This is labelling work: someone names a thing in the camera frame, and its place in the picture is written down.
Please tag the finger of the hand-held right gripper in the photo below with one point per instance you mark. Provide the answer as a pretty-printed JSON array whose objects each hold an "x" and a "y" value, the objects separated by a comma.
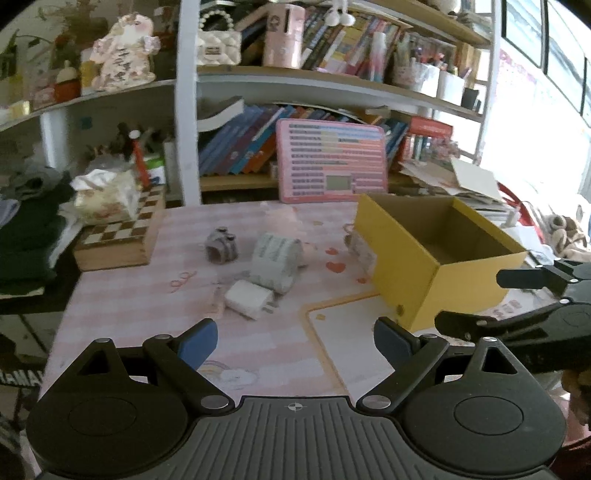
[
  {"x": 526, "y": 278},
  {"x": 466, "y": 326}
]

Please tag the red carton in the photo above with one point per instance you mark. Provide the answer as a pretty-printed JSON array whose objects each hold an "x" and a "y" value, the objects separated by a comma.
[{"x": 429, "y": 134}]

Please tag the black window frame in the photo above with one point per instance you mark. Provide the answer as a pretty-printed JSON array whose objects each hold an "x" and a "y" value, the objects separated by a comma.
[{"x": 545, "y": 41}]

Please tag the white quilted handbag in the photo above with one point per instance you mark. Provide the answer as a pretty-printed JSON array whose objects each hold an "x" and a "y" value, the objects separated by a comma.
[{"x": 219, "y": 46}]

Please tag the yellow cardboard box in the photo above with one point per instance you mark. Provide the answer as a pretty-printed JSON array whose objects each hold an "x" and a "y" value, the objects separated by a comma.
[{"x": 415, "y": 272}]

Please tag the pink periodic table board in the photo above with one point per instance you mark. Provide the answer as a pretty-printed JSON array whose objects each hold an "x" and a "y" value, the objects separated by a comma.
[{"x": 323, "y": 157}]

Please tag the pile of dark clothes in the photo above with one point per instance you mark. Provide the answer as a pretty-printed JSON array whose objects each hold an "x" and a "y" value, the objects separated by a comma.
[{"x": 27, "y": 230}]

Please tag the patterned white paper roll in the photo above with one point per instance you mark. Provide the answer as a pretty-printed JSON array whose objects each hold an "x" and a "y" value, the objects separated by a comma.
[{"x": 274, "y": 263}]

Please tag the floral pen holder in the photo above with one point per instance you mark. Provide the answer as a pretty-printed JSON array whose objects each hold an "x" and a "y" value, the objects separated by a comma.
[{"x": 413, "y": 78}]

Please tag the doll in floral dress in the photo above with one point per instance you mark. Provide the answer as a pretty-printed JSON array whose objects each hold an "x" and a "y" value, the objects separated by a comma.
[{"x": 122, "y": 55}]

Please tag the crumpled plastic bag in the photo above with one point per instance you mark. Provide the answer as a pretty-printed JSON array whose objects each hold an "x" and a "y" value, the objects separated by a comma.
[{"x": 106, "y": 198}]

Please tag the white bookshelf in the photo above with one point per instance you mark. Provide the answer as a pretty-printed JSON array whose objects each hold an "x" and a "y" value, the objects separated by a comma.
[{"x": 187, "y": 138}]

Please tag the pink checkered desk mat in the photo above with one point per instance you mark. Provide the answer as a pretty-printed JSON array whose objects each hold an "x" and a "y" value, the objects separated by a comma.
[{"x": 138, "y": 300}]

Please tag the row of blue books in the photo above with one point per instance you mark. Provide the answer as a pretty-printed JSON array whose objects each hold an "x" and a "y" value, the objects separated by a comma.
[{"x": 231, "y": 147}]

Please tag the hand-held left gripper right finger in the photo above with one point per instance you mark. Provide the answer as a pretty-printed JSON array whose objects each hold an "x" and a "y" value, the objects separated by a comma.
[{"x": 392, "y": 344}]

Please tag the green and white carton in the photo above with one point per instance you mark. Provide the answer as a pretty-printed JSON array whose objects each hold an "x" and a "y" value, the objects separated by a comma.
[{"x": 156, "y": 168}]

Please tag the grey toy camera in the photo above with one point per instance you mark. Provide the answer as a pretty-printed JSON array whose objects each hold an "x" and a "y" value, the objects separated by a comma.
[{"x": 221, "y": 247}]

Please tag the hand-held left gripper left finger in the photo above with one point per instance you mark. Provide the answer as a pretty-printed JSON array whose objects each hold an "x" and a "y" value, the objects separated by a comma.
[{"x": 198, "y": 344}]

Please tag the white charger plug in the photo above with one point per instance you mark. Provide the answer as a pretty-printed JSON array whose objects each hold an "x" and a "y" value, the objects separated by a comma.
[{"x": 247, "y": 297}]

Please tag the pile of papers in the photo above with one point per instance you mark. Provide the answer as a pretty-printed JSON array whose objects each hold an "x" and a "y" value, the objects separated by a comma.
[{"x": 471, "y": 182}]

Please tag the wooden chessboard box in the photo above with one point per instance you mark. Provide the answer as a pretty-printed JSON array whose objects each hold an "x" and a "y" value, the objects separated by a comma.
[{"x": 120, "y": 244}]

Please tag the beige plush slippers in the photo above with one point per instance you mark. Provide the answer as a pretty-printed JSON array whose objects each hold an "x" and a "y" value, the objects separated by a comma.
[{"x": 568, "y": 237}]

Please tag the pink cylindrical canister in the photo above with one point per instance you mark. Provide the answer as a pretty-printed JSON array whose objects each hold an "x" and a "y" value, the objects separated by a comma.
[{"x": 282, "y": 37}]

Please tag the row of colourful paperbacks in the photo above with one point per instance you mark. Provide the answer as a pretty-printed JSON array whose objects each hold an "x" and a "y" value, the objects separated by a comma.
[{"x": 341, "y": 41}]

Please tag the white pen holder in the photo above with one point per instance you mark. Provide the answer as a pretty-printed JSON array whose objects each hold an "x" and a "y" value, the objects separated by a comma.
[{"x": 450, "y": 87}]

